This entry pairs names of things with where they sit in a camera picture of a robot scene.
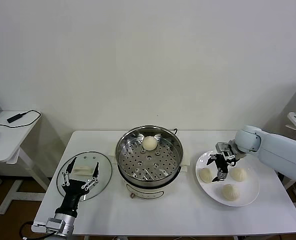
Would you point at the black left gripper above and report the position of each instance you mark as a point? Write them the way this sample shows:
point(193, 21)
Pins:
point(71, 195)

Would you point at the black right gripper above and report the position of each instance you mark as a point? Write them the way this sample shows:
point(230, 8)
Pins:
point(222, 163)

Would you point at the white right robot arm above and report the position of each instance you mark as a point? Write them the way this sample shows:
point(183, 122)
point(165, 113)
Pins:
point(275, 147)

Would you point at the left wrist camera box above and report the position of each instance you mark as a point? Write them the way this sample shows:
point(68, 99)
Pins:
point(54, 223)

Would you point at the black adapter box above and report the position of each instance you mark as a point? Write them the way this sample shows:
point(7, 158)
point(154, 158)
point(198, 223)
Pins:
point(14, 117)

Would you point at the perforated steel steamer basket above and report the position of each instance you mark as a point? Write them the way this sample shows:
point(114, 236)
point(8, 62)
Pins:
point(138, 162)

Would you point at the brown cooker knob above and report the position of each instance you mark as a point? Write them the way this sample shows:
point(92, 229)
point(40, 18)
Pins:
point(132, 195)

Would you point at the white round plate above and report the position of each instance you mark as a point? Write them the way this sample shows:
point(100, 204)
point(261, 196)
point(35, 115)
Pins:
point(250, 192)

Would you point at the white steamed baozi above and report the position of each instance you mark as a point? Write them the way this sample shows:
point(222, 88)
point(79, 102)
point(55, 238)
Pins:
point(206, 175)
point(230, 192)
point(238, 174)
point(149, 143)

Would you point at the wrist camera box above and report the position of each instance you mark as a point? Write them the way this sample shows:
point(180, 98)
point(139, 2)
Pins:
point(54, 223)
point(224, 147)

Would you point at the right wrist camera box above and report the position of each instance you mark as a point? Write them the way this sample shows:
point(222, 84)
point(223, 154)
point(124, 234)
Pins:
point(224, 147)

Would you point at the white side table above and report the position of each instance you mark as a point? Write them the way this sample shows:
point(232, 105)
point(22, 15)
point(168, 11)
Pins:
point(3, 147)

